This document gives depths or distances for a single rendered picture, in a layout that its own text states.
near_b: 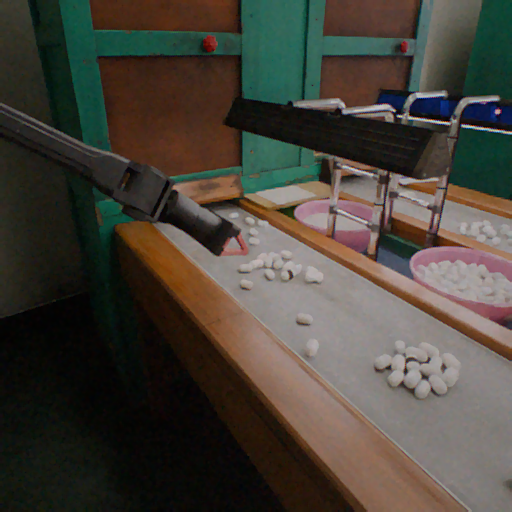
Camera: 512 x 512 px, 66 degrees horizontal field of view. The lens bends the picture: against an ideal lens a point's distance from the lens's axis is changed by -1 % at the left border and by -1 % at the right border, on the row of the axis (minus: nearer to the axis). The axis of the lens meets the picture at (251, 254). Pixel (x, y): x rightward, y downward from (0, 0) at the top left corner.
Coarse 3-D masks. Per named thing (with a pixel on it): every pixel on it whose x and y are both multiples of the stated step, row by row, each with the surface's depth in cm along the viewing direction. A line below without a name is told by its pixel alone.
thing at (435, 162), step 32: (256, 128) 94; (288, 128) 85; (320, 128) 78; (352, 128) 72; (384, 128) 67; (416, 128) 62; (352, 160) 71; (384, 160) 65; (416, 160) 61; (448, 160) 63
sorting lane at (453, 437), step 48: (192, 240) 113; (288, 240) 113; (240, 288) 90; (288, 288) 90; (336, 288) 90; (288, 336) 75; (336, 336) 75; (384, 336) 75; (432, 336) 75; (336, 384) 64; (384, 384) 64; (480, 384) 64; (384, 432) 56; (432, 432) 56; (480, 432) 56; (480, 480) 49
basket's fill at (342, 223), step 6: (312, 216) 134; (318, 216) 132; (324, 216) 133; (342, 216) 131; (312, 222) 127; (318, 222) 127; (324, 222) 127; (336, 222) 127; (342, 222) 127; (348, 222) 128; (354, 222) 129; (336, 228) 122; (342, 228) 122; (348, 228) 123; (354, 228) 123; (360, 228) 122; (354, 234) 120; (348, 240) 117
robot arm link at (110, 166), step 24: (0, 120) 58; (24, 120) 59; (24, 144) 59; (48, 144) 59; (72, 144) 61; (72, 168) 61; (96, 168) 61; (120, 168) 62; (144, 168) 63; (120, 192) 62; (144, 192) 63
